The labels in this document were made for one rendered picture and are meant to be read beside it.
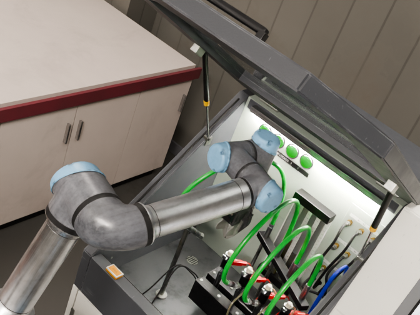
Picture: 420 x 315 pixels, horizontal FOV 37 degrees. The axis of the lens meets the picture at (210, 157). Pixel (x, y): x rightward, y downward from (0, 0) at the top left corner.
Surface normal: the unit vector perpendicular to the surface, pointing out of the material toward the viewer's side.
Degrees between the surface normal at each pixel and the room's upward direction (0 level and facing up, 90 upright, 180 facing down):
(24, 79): 0
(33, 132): 90
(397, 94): 90
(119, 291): 90
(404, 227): 76
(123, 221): 38
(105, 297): 90
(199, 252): 0
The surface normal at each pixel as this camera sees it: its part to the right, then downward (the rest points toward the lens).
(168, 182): 0.70, 0.56
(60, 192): -0.65, -0.18
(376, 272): -0.55, 0.03
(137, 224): 0.40, -0.22
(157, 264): 0.32, -0.80
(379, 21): -0.62, 0.24
